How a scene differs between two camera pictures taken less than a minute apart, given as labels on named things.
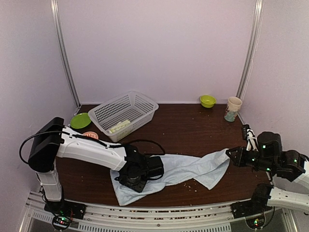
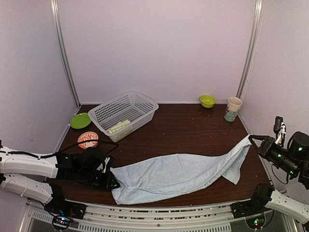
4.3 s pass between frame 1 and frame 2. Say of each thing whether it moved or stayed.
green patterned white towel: stayed
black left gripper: moved
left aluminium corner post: stayed
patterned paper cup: stayed
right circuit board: stayed
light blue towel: moved
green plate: stayed
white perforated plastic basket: stayed
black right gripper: moved
